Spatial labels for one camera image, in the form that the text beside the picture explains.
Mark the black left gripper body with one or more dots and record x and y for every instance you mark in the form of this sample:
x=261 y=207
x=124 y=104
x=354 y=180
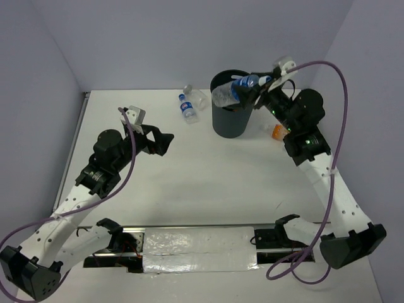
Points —
x=141 y=142

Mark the metal base rail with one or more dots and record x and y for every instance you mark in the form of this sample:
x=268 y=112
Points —
x=129 y=253

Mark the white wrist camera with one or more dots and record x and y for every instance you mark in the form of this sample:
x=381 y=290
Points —
x=135 y=117
x=282 y=71

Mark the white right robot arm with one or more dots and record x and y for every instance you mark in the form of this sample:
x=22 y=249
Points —
x=346 y=233

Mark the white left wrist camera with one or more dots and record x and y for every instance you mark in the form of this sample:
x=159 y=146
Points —
x=135 y=117

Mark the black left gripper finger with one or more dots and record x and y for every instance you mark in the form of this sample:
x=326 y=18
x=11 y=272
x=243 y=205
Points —
x=162 y=142
x=153 y=133

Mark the clear empty plastic bottle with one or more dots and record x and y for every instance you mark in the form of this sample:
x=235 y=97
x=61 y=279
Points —
x=196 y=97

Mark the dark grey plastic bin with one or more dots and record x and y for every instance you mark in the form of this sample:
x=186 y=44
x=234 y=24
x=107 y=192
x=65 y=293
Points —
x=231 y=121

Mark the silver foil covered panel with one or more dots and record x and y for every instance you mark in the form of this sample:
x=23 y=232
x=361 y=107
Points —
x=196 y=250

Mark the orange label juice bottle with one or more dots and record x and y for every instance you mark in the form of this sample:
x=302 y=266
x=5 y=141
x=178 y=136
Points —
x=276 y=131

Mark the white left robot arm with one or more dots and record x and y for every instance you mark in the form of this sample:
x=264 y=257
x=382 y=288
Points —
x=37 y=265

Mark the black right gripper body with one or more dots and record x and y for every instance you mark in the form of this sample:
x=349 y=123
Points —
x=276 y=101

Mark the Pepsi label clear bottle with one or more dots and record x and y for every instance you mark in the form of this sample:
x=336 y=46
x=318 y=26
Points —
x=188 y=112

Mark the blue label water bottle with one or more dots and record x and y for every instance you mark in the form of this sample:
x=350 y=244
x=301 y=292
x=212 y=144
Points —
x=225 y=95

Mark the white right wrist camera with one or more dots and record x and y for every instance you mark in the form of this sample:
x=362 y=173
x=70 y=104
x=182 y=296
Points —
x=282 y=71

